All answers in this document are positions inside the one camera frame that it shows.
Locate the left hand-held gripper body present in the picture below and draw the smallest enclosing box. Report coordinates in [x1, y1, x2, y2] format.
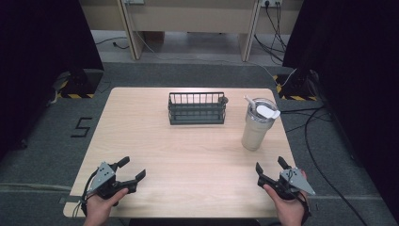
[88, 161, 139, 201]

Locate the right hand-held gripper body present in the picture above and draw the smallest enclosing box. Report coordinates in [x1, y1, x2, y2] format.
[257, 168, 316, 202]

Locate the person's right hand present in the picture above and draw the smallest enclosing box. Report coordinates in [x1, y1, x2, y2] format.
[263, 169, 309, 226]

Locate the person's left hand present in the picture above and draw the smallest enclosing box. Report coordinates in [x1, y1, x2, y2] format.
[82, 187, 130, 226]

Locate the beige tumbler with clear lid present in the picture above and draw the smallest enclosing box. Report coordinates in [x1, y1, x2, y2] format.
[241, 97, 282, 153]

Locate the white straw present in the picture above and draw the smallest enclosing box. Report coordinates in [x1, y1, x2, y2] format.
[243, 94, 257, 111]

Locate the person's dark clothing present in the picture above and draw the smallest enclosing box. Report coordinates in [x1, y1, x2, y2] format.
[127, 218, 262, 226]

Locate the black stand base striped tape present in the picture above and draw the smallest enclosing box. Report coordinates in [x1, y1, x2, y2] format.
[272, 68, 320, 102]
[52, 68, 105, 100]

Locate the black curtain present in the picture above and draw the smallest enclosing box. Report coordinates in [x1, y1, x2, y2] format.
[0, 0, 105, 162]
[281, 0, 399, 222]

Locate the beige desk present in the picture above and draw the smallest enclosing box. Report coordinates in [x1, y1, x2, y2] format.
[78, 0, 305, 62]

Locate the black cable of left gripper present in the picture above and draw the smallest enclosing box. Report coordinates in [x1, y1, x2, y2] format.
[72, 169, 100, 219]

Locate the black strap of right gripper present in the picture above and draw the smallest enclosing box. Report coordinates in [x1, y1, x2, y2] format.
[297, 189, 312, 226]

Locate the long black floor cable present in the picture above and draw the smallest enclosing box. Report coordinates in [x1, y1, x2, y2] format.
[279, 105, 370, 226]

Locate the black wire basket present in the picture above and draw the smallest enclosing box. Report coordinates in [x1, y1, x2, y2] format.
[168, 91, 230, 126]

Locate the short black floor cable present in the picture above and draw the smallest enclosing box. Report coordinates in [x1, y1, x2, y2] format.
[94, 36, 130, 51]

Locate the bundle of black cables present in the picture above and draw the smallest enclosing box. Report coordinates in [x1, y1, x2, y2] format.
[253, 0, 288, 65]

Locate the white wall socket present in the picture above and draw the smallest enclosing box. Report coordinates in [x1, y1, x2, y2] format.
[261, 0, 284, 8]

